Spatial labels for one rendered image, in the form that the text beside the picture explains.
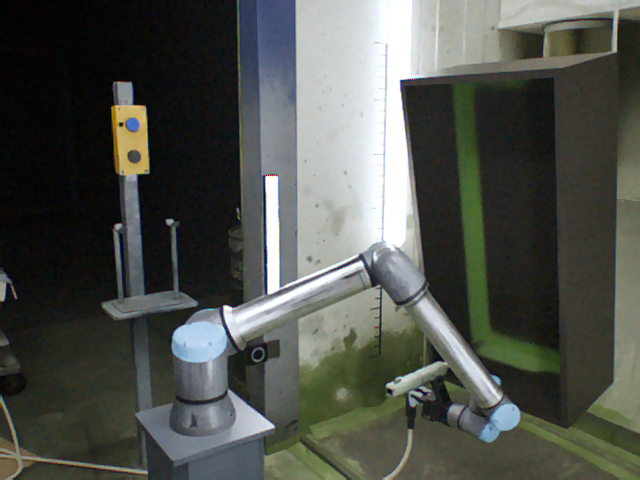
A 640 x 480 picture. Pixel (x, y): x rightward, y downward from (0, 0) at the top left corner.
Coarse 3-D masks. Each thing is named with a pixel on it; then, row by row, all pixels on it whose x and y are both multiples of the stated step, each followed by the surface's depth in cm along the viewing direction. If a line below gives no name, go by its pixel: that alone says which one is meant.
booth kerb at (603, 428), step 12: (588, 420) 274; (600, 420) 269; (612, 420) 264; (588, 432) 274; (600, 432) 269; (612, 432) 265; (624, 432) 260; (636, 432) 255; (612, 444) 265; (624, 444) 260; (636, 444) 256
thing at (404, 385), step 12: (420, 372) 222; (432, 372) 223; (444, 372) 228; (396, 384) 213; (408, 384) 214; (420, 384) 220; (396, 396) 212; (408, 396) 220; (408, 408) 220; (408, 420) 222
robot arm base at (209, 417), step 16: (176, 400) 165; (192, 400) 161; (208, 400) 162; (224, 400) 166; (176, 416) 163; (192, 416) 162; (208, 416) 161; (224, 416) 164; (192, 432) 161; (208, 432) 161
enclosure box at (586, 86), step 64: (512, 64) 193; (576, 64) 165; (448, 128) 227; (512, 128) 217; (576, 128) 171; (448, 192) 233; (512, 192) 226; (576, 192) 177; (448, 256) 240; (512, 256) 236; (576, 256) 184; (512, 320) 247; (576, 320) 191; (512, 384) 229; (576, 384) 199
